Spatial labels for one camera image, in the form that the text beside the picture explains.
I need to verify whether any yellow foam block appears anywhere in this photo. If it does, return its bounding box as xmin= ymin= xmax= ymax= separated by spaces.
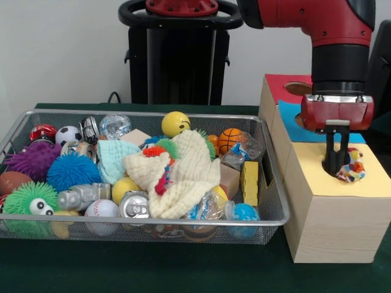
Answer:
xmin=239 ymin=161 xmax=260 ymax=207

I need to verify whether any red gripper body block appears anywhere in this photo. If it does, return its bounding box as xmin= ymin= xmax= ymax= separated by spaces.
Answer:
xmin=301 ymin=93 xmax=375 ymax=134

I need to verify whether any multicolour spiky caterpillar toy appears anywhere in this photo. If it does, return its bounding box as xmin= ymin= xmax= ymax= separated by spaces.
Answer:
xmin=142 ymin=137 xmax=184 ymax=196

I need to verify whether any large green spiky ball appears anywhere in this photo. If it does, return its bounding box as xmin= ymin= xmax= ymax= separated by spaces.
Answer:
xmin=2 ymin=181 xmax=60 ymax=216

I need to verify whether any blue globe ball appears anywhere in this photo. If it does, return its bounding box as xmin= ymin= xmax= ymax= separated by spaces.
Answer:
xmin=227 ymin=203 xmax=260 ymax=239

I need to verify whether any purple spiky ball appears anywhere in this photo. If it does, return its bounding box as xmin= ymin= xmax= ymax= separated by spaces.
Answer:
xmin=2 ymin=142 xmax=64 ymax=183

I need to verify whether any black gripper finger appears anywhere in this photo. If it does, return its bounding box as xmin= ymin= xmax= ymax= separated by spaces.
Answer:
xmin=323 ymin=131 xmax=339 ymax=176
xmin=337 ymin=131 xmax=349 ymax=173

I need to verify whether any yellow smiley ball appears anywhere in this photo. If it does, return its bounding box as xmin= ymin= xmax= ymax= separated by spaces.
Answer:
xmin=161 ymin=111 xmax=192 ymax=137

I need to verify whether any crushed red soda can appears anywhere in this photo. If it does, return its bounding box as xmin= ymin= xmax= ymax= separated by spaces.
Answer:
xmin=78 ymin=115 xmax=100 ymax=145

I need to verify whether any colourful polka dot cloth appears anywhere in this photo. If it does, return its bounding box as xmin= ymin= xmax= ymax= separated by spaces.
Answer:
xmin=335 ymin=148 xmax=367 ymax=183

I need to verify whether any shallow mesh bin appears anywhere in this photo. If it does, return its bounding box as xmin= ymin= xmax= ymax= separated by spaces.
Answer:
xmin=0 ymin=108 xmax=291 ymax=247

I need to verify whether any dark green tablecloth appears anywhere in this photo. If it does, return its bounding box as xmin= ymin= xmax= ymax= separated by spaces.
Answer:
xmin=371 ymin=110 xmax=391 ymax=132
xmin=0 ymin=103 xmax=391 ymax=293

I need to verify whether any orange basketball toy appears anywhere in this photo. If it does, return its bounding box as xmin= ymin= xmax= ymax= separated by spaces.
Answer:
xmin=218 ymin=128 xmax=245 ymax=154

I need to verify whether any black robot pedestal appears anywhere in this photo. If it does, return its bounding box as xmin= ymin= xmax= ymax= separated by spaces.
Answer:
xmin=117 ymin=0 xmax=245 ymax=106

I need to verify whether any wooden box with three holes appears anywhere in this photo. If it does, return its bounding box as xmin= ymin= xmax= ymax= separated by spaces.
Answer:
xmin=258 ymin=74 xmax=391 ymax=265

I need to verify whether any cream knitted cloth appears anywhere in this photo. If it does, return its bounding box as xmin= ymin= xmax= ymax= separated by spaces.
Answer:
xmin=123 ymin=129 xmax=221 ymax=219

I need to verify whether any large blue spiky ball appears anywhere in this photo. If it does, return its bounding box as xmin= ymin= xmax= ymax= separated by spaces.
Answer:
xmin=46 ymin=151 xmax=102 ymax=193

